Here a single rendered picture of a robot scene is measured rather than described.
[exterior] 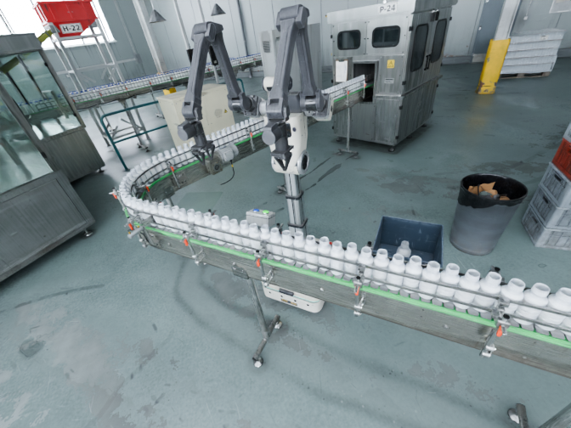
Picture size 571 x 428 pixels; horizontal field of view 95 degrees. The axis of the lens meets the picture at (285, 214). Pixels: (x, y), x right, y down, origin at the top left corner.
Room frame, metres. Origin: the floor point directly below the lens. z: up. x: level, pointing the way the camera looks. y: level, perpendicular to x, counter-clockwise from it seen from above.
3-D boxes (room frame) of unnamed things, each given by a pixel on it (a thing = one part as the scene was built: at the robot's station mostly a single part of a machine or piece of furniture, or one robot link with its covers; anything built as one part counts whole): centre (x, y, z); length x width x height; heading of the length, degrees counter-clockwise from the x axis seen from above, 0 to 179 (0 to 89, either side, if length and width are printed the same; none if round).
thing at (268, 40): (7.32, -0.43, 0.96); 0.82 x 0.50 x 1.91; 131
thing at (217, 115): (5.24, 1.33, 0.59); 1.10 x 0.62 x 1.18; 131
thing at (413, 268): (0.65, -0.45, 1.08); 0.06 x 0.06 x 0.17
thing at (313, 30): (7.91, -1.11, 0.96); 0.82 x 0.50 x 1.91; 131
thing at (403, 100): (4.91, -2.09, 1.00); 1.60 x 1.30 x 2.00; 131
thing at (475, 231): (1.75, -1.73, 0.32); 0.45 x 0.45 x 0.64
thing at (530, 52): (7.84, -7.12, 0.50); 1.24 x 1.03 x 1.00; 62
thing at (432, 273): (0.61, -0.49, 1.08); 0.06 x 0.06 x 0.17
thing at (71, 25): (6.87, 3.70, 1.40); 0.92 x 0.72 x 2.80; 131
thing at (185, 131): (1.26, 0.38, 1.60); 0.12 x 0.09 x 0.12; 150
